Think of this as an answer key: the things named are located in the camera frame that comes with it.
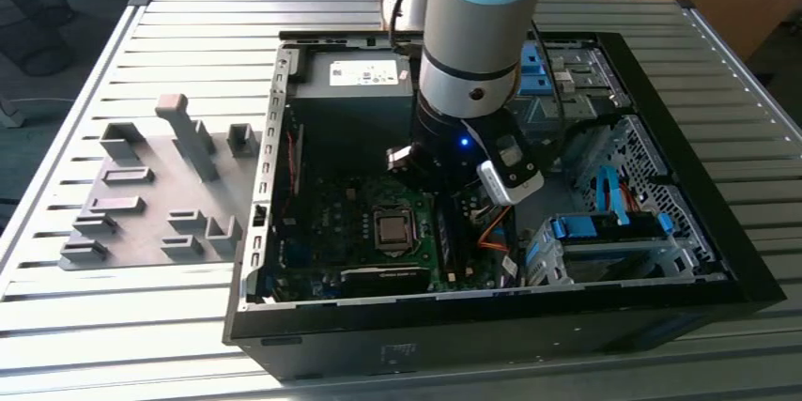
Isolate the silver CPU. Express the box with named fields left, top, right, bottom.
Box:
left=379, top=214, right=411, bottom=246

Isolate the grey power supply unit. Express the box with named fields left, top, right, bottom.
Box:
left=290, top=50, right=421, bottom=175

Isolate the green motherboard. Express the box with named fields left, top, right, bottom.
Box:
left=275, top=168, right=503, bottom=301

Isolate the blue drive carrier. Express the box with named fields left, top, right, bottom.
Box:
left=518, top=41, right=558, bottom=98

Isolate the CPU socket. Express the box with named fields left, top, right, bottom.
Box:
left=370, top=204, right=421, bottom=257

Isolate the grey drive cage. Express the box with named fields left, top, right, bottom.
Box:
left=506, top=42, right=635, bottom=151

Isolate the hard disk in blue carrier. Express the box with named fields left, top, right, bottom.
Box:
left=550, top=212, right=675, bottom=245

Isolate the black graphics card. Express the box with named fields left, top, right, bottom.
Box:
left=339, top=263, right=435, bottom=299

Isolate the grey disk bay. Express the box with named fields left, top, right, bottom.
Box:
left=523, top=212, right=719, bottom=287

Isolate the black open PC case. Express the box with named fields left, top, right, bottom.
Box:
left=222, top=29, right=789, bottom=381

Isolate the grey parts rack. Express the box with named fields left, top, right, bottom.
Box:
left=56, top=93, right=262, bottom=271

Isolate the grey stand foot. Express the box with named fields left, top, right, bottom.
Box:
left=0, top=90, right=28, bottom=129

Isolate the black mesh wastebasket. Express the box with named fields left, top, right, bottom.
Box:
left=0, top=0, right=78, bottom=77

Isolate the small silver wrist camera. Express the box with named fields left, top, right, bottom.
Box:
left=383, top=146, right=418, bottom=175

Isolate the white-edged wrist camera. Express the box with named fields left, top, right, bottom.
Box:
left=475, top=132, right=546, bottom=207

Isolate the orange wire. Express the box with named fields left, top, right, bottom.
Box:
left=478, top=203, right=522, bottom=252

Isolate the grey camera cable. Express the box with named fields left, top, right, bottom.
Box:
left=530, top=20, right=577, bottom=173

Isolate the black cable bundle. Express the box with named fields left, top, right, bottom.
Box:
left=469, top=114, right=626, bottom=226

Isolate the red wire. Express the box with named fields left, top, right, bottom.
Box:
left=284, top=131, right=300, bottom=217

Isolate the blue flat data wire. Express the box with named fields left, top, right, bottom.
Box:
left=593, top=163, right=631, bottom=226

